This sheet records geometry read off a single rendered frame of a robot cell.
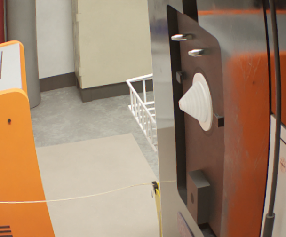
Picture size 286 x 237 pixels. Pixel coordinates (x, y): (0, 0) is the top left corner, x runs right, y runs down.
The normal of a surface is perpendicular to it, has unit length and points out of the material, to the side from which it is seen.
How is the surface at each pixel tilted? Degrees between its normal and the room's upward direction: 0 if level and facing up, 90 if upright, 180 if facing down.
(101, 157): 0
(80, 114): 0
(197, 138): 90
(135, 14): 90
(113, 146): 0
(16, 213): 90
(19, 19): 90
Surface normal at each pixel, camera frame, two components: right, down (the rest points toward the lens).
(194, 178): -0.07, -0.91
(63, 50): 0.24, 0.38
